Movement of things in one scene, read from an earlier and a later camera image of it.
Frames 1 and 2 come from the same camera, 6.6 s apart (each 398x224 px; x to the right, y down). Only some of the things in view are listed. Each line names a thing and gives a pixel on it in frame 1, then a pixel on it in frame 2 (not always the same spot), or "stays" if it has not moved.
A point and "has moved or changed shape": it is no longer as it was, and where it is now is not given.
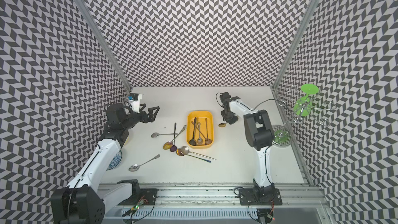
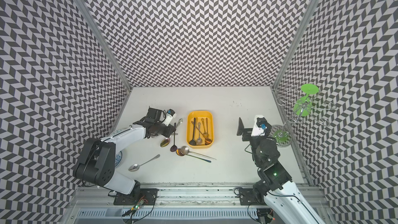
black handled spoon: (193, 142) stays
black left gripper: (151, 117) to (170, 129)
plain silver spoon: (134, 167) stays
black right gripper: (230, 121) to (247, 132)
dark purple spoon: (173, 148) stays
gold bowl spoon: (167, 145) has moved or changed shape
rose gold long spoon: (208, 141) stays
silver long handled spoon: (185, 150) stays
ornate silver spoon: (199, 141) stays
